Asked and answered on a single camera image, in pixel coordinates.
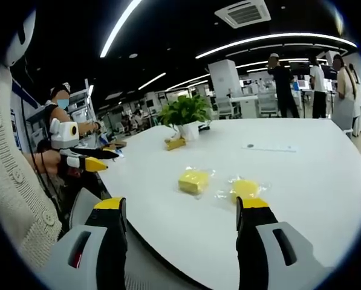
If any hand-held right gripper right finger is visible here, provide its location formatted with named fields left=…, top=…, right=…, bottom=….
left=235, top=196, right=335, bottom=290

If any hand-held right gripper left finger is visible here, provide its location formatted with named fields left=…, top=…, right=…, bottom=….
left=37, top=196, right=128, bottom=290

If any round yellow silicone block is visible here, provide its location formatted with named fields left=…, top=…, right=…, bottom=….
left=231, top=179, right=262, bottom=204

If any long yellow silicone block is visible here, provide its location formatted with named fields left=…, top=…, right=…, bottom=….
left=164, top=137, right=187, bottom=152

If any square yellow silicone block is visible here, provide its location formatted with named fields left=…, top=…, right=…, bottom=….
left=177, top=169, right=210, bottom=195

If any person's left hand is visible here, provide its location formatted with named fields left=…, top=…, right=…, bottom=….
left=36, top=141, right=63, bottom=176

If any grey chair back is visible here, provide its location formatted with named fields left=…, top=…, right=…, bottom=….
left=68, top=187, right=112, bottom=227

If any cream knit cardigan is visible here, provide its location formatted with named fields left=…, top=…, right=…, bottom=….
left=0, top=68, right=63, bottom=268

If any white table socket panel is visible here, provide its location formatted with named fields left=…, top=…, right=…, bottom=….
left=241, top=142, right=299, bottom=153

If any green potted plant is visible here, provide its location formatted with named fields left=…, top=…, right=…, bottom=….
left=157, top=94, right=213, bottom=141

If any white worn device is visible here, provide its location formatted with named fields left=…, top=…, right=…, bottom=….
left=4, top=8, right=38, bottom=68

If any white square pillar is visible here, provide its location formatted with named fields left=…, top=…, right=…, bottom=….
left=207, top=59, right=242, bottom=119

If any ceiling air vent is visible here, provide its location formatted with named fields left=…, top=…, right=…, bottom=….
left=214, top=0, right=272, bottom=30

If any black cable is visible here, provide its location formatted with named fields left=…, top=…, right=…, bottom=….
left=18, top=56, right=63, bottom=214

